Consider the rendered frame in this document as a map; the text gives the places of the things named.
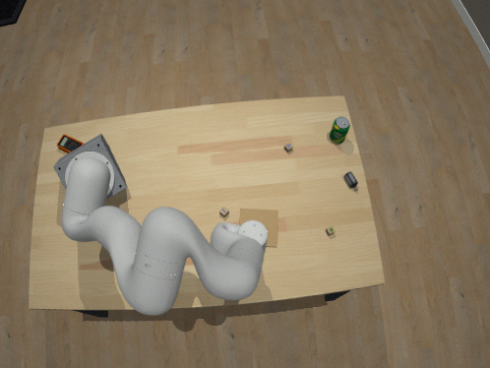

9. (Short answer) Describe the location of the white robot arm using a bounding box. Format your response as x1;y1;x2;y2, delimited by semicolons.
61;152;268;316

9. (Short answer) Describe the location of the tan square mat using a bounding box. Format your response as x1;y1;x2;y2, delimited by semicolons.
239;209;278;247

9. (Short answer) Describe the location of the orange and black multimeter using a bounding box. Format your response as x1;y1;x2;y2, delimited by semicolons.
57;135;84;153

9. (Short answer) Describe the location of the green soda can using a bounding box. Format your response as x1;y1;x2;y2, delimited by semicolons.
330;116;350;144

